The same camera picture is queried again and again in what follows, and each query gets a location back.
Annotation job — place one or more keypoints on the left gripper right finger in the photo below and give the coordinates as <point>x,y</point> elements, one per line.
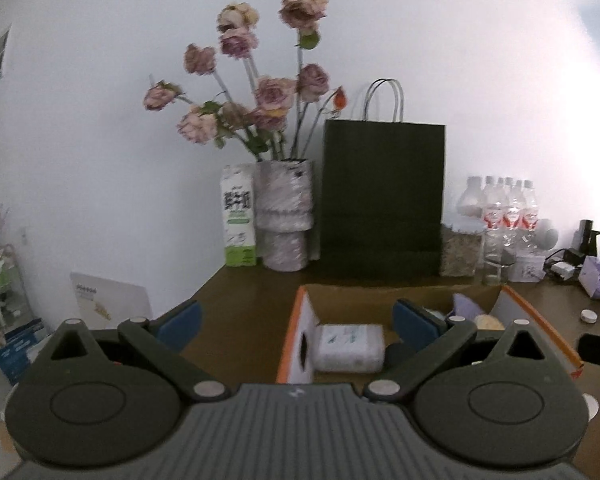
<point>415,325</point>

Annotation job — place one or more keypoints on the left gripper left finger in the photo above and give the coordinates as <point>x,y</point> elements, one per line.
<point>178,327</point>

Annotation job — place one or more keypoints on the wet wipes pack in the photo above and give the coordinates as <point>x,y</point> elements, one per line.
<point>349,348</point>

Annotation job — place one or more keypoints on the yellow white plush toy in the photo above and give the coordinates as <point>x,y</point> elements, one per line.
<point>488,322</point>

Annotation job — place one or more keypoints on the black pouch bag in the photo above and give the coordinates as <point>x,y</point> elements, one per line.
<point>395,354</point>

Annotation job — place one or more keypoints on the small white bottle cap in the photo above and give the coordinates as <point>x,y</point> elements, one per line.
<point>588,316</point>

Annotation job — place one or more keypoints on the purple item in box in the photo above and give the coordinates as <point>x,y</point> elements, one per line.
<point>465,307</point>

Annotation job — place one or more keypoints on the white jar lid right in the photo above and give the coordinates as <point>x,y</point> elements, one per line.
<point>592,405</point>

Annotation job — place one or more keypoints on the white leaning board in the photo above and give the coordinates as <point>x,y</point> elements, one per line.
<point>106,303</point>

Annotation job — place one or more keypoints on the grey speckled container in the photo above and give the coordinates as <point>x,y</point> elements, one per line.
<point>460,252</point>

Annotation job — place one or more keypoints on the black stand device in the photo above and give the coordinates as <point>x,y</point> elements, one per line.
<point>584,242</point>

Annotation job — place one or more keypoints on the clear glass cup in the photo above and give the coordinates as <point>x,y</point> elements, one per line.
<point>495,264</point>

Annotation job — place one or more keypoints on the white tin box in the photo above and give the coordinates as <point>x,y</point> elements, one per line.
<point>527,268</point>

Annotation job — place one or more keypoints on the black paper shopping bag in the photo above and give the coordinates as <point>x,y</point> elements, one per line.
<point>382,195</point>

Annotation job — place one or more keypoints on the pack of water bottles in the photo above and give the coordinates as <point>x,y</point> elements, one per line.
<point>508,208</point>

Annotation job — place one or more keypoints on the grey textured vase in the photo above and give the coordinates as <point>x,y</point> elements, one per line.
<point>284,213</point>

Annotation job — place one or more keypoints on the green white milk carton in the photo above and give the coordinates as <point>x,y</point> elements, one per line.
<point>239,230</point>

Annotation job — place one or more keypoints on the blue white box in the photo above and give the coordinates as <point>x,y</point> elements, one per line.
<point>13,355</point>

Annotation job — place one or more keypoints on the dried pink rose bouquet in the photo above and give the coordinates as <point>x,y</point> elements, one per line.
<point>285,111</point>

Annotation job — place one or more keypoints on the white charger with cable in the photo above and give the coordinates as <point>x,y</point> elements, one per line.
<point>564,265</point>

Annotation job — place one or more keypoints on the wire storage rack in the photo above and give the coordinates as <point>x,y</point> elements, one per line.
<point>15,309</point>

